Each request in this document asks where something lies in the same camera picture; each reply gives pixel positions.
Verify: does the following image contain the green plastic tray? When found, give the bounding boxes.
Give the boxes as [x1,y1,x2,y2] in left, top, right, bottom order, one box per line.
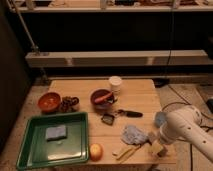
[16,112,89,171]

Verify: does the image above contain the orange carrot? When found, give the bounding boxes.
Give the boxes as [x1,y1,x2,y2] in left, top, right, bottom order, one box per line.
[94,92,113,104]

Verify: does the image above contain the yellow apple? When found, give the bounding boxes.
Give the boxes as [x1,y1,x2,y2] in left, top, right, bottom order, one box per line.
[89,144,103,161]

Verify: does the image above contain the blue cloth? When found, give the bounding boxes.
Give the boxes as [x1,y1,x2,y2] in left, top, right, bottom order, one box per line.
[121,125,148,145]

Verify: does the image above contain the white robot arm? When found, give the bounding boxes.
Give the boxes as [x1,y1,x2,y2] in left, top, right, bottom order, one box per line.
[150,105,213,163]

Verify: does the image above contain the white paper cup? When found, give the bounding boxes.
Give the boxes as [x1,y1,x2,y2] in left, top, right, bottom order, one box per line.
[109,76,122,93]

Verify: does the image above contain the yellow banana peel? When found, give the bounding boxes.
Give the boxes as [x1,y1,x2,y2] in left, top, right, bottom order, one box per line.
[114,145,141,162]

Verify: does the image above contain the metal diagonal pole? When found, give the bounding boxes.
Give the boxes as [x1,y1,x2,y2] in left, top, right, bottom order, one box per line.
[10,0,49,83]

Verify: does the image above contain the wooden shelf beam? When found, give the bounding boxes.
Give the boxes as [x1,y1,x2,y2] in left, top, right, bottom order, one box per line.
[25,50,213,68]

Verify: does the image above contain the brown grape bunch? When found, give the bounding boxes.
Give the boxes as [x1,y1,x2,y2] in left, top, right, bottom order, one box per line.
[59,96,79,113]

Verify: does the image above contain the orange bowl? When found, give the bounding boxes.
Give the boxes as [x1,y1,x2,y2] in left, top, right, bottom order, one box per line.
[37,92,61,113]

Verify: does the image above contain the blue sponge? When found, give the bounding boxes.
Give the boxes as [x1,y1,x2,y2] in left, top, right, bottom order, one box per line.
[45,125,67,141]

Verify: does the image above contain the black floor cable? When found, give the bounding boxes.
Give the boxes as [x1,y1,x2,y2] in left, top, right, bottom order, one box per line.
[161,83,213,171]

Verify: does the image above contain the dark red bowl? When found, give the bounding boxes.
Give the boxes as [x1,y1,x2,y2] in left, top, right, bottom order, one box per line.
[90,89,115,109]

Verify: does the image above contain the black handled knife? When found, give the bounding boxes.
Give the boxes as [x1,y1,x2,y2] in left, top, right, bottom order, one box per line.
[115,109,143,118]

